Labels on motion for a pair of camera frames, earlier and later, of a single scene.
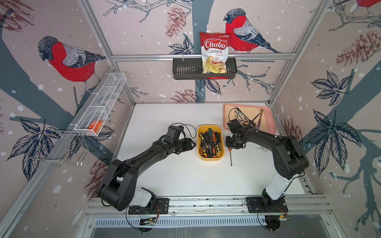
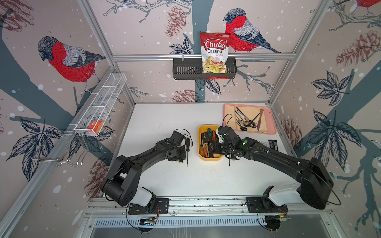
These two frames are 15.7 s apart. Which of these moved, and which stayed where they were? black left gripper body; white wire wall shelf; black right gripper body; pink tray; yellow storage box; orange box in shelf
Moved: black right gripper body; black left gripper body
Stayed: white wire wall shelf; pink tray; orange box in shelf; yellow storage box
